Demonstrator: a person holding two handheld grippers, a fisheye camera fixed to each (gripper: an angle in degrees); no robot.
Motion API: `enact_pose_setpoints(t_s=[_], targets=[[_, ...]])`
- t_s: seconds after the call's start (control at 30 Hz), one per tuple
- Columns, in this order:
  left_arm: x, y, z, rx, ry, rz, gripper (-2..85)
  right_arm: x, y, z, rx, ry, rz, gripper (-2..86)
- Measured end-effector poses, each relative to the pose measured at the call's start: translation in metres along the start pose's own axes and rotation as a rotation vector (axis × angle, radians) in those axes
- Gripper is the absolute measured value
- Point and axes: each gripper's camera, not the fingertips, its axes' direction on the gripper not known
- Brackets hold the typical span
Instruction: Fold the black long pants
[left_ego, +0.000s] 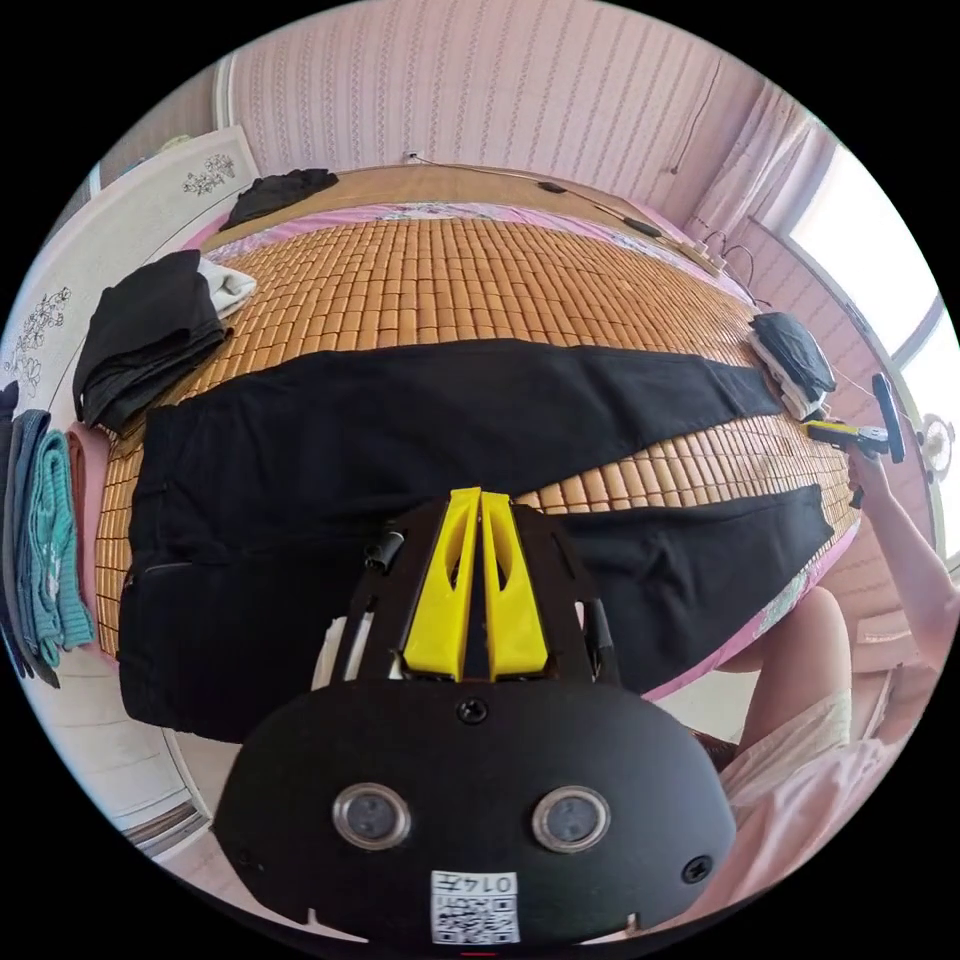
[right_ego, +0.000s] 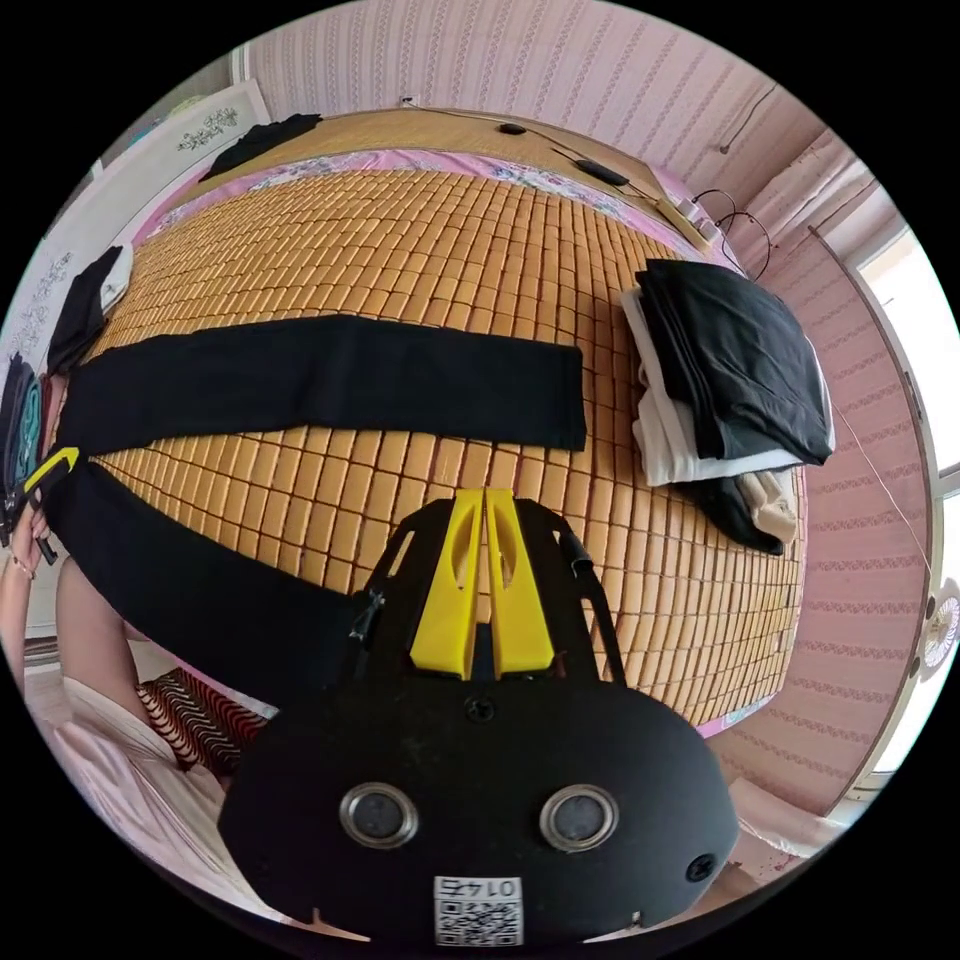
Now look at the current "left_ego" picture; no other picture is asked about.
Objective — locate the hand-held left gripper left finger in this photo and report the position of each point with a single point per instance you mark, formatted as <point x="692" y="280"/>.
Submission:
<point x="442" y="600"/>

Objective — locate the black garment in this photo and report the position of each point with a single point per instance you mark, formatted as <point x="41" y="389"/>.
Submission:
<point x="277" y="193"/>

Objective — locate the person's body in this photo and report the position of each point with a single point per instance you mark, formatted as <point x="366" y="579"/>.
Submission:
<point x="810" y="750"/>

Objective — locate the window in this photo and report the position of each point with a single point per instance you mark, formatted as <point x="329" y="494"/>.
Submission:
<point x="862" y="247"/>

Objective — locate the pink curtain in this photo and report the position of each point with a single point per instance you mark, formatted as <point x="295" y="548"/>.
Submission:
<point x="765" y="157"/>

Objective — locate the hanging teal and grey clothes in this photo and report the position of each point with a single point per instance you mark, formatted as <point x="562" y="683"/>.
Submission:
<point x="49" y="540"/>

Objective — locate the white cupboard with flower print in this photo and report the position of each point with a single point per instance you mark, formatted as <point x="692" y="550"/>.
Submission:
<point x="142" y="217"/>

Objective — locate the person's right forearm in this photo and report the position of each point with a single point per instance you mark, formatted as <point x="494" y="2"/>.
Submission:
<point x="915" y="562"/>

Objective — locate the person's right hand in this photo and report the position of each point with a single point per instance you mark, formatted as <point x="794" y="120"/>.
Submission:
<point x="868" y="476"/>

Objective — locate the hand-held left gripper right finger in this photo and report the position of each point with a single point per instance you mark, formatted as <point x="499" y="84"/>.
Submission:
<point x="514" y="615"/>

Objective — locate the bed with woven mat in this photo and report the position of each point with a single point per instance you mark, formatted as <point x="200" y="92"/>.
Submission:
<point x="487" y="285"/>

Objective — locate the white power strip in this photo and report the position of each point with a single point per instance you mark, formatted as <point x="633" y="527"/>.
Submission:
<point x="711" y="253"/>

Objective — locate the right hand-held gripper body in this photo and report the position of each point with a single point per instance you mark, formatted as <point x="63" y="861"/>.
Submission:
<point x="870" y="441"/>

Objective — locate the black long pants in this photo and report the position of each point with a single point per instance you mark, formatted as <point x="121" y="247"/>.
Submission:
<point x="375" y="420"/>

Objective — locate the pile of black and white clothes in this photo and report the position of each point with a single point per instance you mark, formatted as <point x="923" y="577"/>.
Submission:
<point x="146" y="337"/>

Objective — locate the fan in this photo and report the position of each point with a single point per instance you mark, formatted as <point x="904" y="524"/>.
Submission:
<point x="937" y="446"/>

